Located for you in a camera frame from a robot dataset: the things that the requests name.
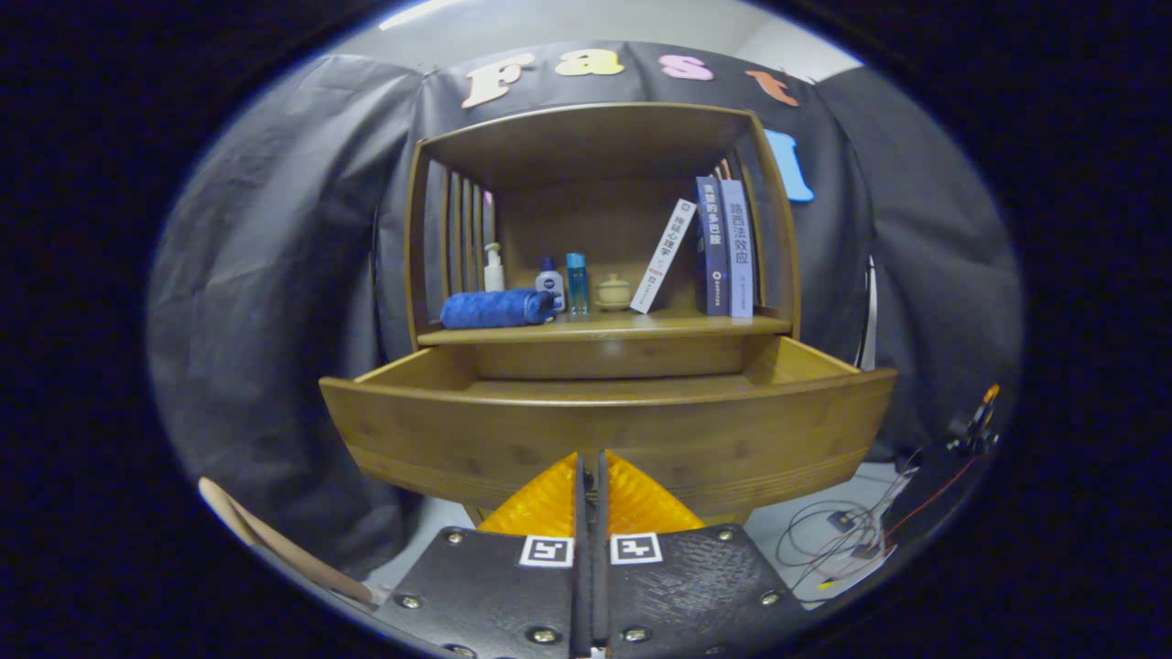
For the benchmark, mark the blue folded towel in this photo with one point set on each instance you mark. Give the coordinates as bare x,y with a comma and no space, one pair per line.
494,309

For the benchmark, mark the wooden countertop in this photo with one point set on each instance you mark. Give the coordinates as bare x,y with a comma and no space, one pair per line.
641,322

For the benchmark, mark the black light stand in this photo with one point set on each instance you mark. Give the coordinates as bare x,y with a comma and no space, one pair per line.
868,320

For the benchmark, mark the black backdrop cloth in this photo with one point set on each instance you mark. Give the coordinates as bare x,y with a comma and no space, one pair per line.
275,275

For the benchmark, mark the white bottle with blue cap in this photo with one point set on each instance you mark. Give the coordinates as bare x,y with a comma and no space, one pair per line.
549,284

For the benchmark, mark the beige curved object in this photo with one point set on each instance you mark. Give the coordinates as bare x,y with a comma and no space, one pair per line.
275,545

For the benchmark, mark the dark blue book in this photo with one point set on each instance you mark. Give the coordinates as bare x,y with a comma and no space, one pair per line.
712,247

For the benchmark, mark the white book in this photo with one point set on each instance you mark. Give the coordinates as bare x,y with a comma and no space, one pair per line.
661,261

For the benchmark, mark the clear blue bottle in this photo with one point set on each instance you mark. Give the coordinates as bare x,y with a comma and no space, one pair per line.
576,284

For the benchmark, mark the black orange clamp device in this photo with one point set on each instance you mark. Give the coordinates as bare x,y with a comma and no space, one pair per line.
980,426

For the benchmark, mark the wooden cabinet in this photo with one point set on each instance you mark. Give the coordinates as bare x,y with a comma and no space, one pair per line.
595,220

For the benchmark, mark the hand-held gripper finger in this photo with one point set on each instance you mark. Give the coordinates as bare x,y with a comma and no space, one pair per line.
601,604
582,604

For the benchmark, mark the wooden drawer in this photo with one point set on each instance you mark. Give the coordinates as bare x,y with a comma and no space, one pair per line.
458,430

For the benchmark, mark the light purple book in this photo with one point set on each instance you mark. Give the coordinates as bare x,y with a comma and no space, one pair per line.
738,247

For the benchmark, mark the white pump bottle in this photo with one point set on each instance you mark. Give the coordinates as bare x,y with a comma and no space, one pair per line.
493,275

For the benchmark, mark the beige lidded teacup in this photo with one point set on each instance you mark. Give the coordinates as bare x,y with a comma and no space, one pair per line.
613,293

